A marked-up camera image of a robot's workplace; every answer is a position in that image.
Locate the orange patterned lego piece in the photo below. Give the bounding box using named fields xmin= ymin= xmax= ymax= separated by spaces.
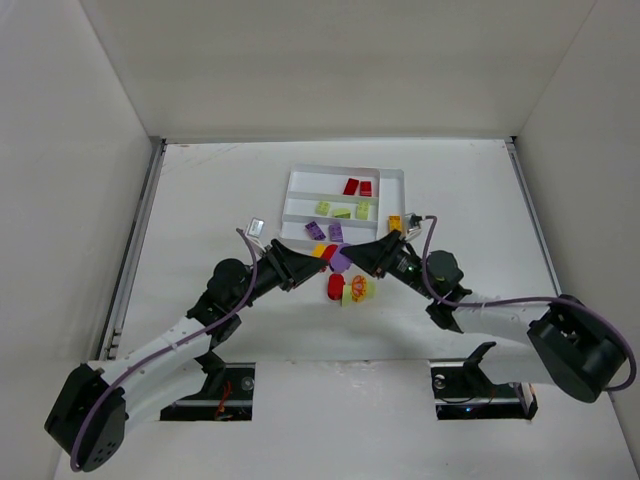
xmin=350 ymin=275 xmax=376 ymax=303

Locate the purple rounded lego piece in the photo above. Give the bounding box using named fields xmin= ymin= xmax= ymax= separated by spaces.
xmin=330 ymin=243 xmax=352 ymax=274

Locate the dark red lego brick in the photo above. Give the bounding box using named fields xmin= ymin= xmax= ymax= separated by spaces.
xmin=321 ymin=244 xmax=338 ymax=263

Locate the yellow striped lego brick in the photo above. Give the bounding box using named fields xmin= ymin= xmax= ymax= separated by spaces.
xmin=388 ymin=215 xmax=404 ymax=232

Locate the purple patterned lego brick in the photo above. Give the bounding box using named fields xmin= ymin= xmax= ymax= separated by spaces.
xmin=305 ymin=221 xmax=326 ymax=241

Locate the red rounded lego brick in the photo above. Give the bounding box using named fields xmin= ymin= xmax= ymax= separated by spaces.
xmin=327 ymin=273 xmax=345 ymax=301

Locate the light green curved lego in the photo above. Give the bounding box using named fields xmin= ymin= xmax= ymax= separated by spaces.
xmin=341 ymin=285 xmax=353 ymax=307

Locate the light green lego piece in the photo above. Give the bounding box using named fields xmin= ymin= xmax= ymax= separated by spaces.
xmin=355 ymin=202 xmax=370 ymax=221

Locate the purple tan lego piece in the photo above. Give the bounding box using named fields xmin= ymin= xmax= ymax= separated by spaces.
xmin=328 ymin=223 xmax=344 ymax=243

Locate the light green wedge lego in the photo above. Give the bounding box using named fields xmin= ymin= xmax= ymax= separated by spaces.
xmin=332 ymin=208 xmax=351 ymax=219

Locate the light green square lego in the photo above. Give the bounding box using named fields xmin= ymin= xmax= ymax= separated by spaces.
xmin=315 ymin=201 xmax=331 ymax=216

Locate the small red lego brick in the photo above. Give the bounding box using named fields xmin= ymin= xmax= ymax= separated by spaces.
xmin=359 ymin=181 xmax=373 ymax=197

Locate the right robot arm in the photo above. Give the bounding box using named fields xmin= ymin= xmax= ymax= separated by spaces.
xmin=342 ymin=232 xmax=637 ymax=403

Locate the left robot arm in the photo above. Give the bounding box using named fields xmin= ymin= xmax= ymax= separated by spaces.
xmin=44 ymin=240 xmax=328 ymax=472

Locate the white divided tray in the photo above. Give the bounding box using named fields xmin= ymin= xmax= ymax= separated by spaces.
xmin=279 ymin=164 xmax=406 ymax=250

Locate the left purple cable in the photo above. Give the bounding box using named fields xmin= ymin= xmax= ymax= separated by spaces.
xmin=68 ymin=227 xmax=261 ymax=472

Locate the purple cable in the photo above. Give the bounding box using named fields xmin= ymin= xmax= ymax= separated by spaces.
xmin=419 ymin=214 xmax=638 ymax=392
xmin=68 ymin=227 xmax=261 ymax=472

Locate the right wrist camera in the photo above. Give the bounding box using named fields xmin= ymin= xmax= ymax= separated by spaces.
xmin=403 ymin=213 xmax=423 ymax=236

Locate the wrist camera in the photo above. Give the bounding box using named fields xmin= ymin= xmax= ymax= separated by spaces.
xmin=246 ymin=217 xmax=265 ymax=238
xmin=403 ymin=213 xmax=423 ymax=236

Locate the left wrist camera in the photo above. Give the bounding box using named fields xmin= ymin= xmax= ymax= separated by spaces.
xmin=246 ymin=217 xmax=265 ymax=238

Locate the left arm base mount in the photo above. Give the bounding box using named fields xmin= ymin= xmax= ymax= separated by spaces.
xmin=159 ymin=352 xmax=256 ymax=422

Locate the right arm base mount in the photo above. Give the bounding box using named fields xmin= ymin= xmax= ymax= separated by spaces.
xmin=430 ymin=342 xmax=538 ymax=421

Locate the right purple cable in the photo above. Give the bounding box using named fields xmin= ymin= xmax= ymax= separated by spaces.
xmin=419 ymin=214 xmax=638 ymax=392

